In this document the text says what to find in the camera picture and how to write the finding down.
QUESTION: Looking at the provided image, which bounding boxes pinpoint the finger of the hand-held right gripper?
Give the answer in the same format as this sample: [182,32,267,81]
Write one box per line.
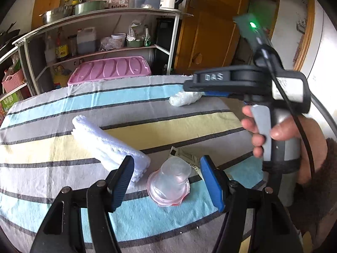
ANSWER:
[183,67,231,98]

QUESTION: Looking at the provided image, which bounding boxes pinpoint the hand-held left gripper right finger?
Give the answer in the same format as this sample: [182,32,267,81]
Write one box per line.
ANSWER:
[201,155,303,253]

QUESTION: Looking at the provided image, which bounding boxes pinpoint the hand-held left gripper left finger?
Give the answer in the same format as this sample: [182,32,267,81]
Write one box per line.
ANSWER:
[30,155,135,253]

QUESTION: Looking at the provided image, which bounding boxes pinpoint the white plastic bag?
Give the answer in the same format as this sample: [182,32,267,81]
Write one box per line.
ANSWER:
[168,90,204,107]

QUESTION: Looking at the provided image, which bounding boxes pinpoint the clear plastic cup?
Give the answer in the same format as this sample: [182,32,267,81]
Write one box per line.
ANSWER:
[147,156,191,207]

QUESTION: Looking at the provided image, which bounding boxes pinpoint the person's right forearm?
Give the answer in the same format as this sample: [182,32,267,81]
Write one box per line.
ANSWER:
[287,137,337,243]

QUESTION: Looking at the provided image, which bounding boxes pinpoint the person's right hand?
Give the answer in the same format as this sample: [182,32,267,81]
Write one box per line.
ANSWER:
[242,106,328,184]

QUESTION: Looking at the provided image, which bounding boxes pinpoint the white printed packet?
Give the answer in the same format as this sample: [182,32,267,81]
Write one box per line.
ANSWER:
[170,146,204,180]

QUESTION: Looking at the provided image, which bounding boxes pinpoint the wooden door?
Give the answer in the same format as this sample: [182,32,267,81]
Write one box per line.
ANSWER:
[174,0,253,75]

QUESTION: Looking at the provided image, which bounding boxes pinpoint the white refrigerator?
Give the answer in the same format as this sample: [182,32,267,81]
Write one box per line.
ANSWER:
[308,3,337,127]

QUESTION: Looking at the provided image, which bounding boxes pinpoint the white folded towel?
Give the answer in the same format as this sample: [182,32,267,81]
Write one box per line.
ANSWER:
[72,114,151,183]

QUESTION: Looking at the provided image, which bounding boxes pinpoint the grey metal shelf rack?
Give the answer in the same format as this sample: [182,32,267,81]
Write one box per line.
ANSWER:
[12,7,194,95]

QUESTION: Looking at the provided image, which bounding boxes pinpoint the green packet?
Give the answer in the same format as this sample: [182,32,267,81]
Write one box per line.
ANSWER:
[143,25,152,46]

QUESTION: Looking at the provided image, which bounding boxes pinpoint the white snack bags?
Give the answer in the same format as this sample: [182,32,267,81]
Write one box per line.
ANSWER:
[126,21,144,43]

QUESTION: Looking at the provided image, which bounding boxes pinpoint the striped blanket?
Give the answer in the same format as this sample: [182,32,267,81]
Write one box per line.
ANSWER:
[0,74,266,253]

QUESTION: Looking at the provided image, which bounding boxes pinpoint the pink plastic lid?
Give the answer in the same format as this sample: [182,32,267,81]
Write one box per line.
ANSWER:
[68,56,152,86]

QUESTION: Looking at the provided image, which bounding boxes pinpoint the white plastic tub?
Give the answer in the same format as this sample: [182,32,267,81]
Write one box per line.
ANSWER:
[111,33,126,48]

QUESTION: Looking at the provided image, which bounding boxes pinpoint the clear plastic bag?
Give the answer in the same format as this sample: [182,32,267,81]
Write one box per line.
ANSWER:
[99,37,116,52]

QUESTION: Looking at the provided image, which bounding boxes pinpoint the pink utensil basket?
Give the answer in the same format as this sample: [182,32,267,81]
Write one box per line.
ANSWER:
[108,0,130,9]

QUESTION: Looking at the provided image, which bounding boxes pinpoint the plastic oil jug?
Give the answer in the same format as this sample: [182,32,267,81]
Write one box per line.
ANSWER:
[76,27,96,54]

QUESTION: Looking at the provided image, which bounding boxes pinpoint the green carton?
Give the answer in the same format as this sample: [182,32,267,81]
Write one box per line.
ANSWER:
[0,91,23,116]

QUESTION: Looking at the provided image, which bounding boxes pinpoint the green basin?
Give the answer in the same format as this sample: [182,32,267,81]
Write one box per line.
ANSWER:
[74,0,107,15]

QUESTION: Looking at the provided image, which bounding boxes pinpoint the yellow-label sauce bottle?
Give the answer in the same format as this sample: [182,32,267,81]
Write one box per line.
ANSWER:
[55,28,69,60]

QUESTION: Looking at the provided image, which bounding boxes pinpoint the clear plastic bottle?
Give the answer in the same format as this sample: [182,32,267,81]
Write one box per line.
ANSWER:
[45,34,57,64]

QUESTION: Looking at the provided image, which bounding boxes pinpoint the pink woven basket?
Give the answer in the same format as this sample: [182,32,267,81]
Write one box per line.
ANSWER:
[2,70,25,93]

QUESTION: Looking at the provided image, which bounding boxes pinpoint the steel basin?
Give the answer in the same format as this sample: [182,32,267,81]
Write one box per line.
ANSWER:
[39,5,75,24]

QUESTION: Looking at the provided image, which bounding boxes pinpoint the black wok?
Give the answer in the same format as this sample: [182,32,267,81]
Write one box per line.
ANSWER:
[0,22,20,50]

